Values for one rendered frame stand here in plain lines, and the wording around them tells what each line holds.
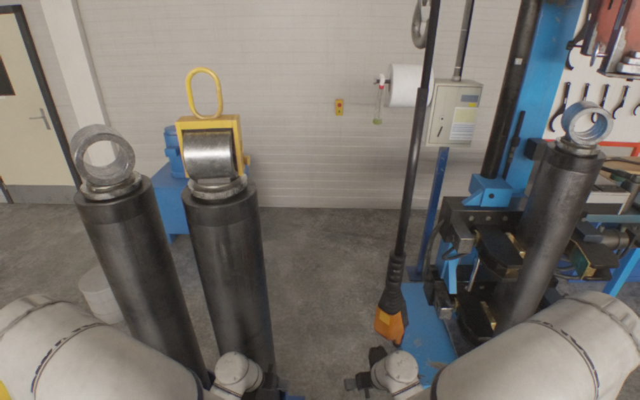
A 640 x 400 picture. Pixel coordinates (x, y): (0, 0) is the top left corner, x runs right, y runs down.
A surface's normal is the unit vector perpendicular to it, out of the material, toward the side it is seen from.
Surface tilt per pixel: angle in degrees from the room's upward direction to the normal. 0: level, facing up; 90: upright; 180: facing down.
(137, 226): 90
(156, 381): 52
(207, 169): 104
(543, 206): 90
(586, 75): 90
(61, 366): 24
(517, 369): 30
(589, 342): 17
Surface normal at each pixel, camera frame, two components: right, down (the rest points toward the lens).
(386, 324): -0.73, 0.33
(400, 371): 0.03, -0.61
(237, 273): 0.46, 0.44
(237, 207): 0.67, 0.36
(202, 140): 0.07, -0.32
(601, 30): -0.45, 0.43
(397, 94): -0.03, 0.65
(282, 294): 0.00, -0.87
